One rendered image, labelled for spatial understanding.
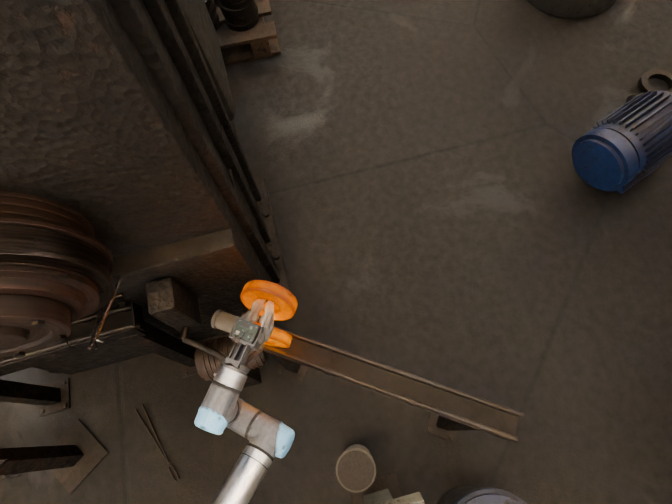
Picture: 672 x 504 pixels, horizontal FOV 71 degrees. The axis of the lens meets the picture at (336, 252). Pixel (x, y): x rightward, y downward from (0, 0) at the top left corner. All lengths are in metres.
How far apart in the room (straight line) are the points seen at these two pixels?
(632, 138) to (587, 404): 1.12
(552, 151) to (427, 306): 1.03
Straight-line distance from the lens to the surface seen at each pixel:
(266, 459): 1.25
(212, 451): 2.13
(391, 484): 2.05
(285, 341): 1.34
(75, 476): 2.35
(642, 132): 2.41
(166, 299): 1.40
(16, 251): 1.03
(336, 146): 2.46
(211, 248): 1.32
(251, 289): 1.24
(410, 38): 2.92
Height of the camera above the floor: 2.04
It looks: 69 degrees down
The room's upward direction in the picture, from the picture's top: 8 degrees counter-clockwise
